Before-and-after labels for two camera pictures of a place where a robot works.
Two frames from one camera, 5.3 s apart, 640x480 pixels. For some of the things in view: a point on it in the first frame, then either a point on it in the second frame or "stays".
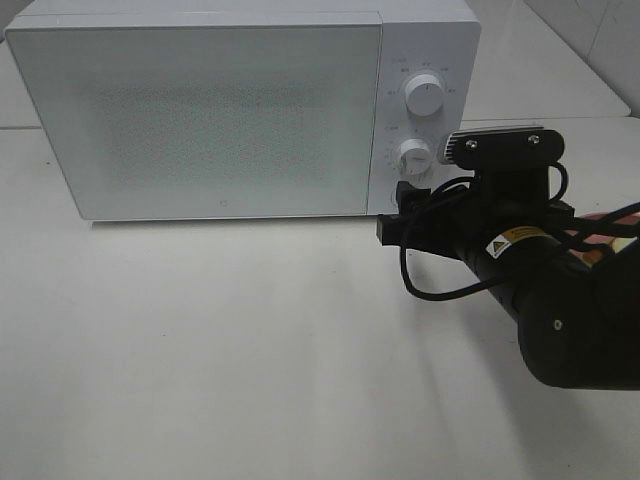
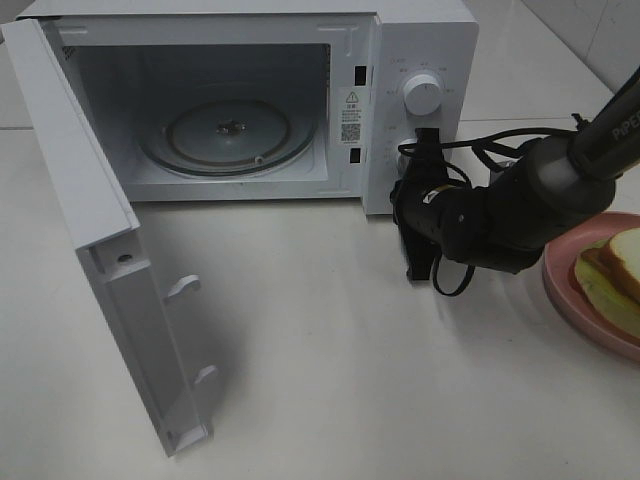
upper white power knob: [424, 95] stays
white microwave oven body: [180, 109] stays
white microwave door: [229, 116] to [132, 297]
